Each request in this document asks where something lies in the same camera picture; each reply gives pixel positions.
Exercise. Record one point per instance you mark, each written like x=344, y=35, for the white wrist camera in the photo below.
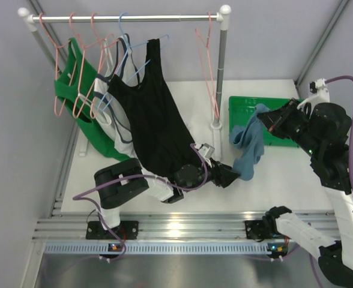
x=206, y=151
x=319, y=94

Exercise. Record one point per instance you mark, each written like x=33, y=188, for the pink hanger far left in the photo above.
x=59, y=104

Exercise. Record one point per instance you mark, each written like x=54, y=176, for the black tank top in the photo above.
x=160, y=137

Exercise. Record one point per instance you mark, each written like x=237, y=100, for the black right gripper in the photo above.
x=270, y=118

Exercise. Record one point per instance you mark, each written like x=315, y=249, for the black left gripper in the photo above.
x=217, y=174

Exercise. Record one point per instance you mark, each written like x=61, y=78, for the white navy-trimmed tank top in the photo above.
x=110, y=114

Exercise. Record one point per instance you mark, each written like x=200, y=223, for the green tank top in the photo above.
x=66, y=88

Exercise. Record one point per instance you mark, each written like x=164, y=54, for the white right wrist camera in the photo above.
x=319, y=94

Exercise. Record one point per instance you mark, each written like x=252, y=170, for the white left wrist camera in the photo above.
x=206, y=151

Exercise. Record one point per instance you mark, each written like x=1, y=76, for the blue tank top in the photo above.
x=250, y=140

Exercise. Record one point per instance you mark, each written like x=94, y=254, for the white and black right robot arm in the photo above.
x=321, y=131

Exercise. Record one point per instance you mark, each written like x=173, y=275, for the green plastic tray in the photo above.
x=241, y=109

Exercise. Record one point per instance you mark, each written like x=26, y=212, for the empty pink hanger right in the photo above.
x=203, y=44

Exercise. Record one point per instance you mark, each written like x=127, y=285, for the aluminium mounting rail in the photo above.
x=164, y=227

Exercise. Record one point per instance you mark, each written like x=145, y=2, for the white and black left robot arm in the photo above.
x=124, y=181

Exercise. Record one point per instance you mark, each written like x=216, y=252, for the metal clothes rack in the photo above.
x=222, y=17

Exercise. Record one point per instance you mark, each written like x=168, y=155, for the grey slotted cable duct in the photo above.
x=154, y=248

